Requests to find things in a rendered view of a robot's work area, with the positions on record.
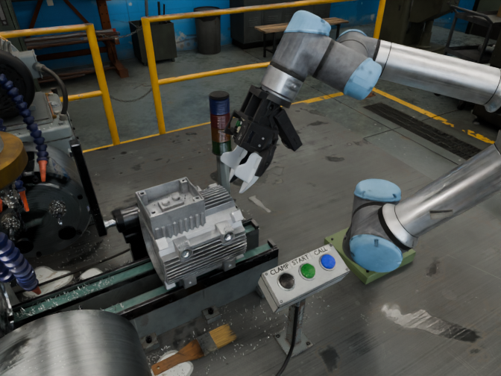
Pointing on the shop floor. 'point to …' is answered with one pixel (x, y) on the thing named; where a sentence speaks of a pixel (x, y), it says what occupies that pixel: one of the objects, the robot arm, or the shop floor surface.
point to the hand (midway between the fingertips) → (240, 183)
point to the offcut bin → (160, 34)
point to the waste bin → (208, 32)
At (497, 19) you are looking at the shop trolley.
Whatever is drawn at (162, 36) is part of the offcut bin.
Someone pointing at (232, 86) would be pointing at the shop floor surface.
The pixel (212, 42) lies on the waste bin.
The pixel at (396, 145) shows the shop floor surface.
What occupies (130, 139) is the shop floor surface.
